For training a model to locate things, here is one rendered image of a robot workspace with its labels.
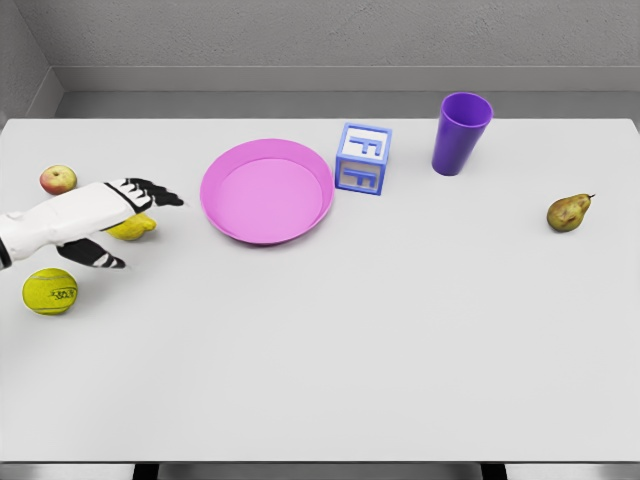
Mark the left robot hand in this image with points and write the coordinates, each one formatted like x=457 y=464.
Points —
x=87 y=210

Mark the yellow lemon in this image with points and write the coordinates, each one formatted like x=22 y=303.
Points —
x=132 y=227

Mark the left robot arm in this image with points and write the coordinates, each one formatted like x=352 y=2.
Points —
x=22 y=235

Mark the pink round plate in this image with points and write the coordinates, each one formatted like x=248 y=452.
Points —
x=266 y=192

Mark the red-yellow apple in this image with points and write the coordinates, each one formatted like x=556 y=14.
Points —
x=58 y=179

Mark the yellow tennis ball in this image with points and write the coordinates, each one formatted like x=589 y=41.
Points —
x=49 y=291

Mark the blue letter F block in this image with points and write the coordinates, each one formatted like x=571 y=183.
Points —
x=363 y=159

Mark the purple plastic cup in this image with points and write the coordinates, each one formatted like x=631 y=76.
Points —
x=460 y=133

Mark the brown-green pear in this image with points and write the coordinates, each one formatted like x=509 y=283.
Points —
x=567 y=213

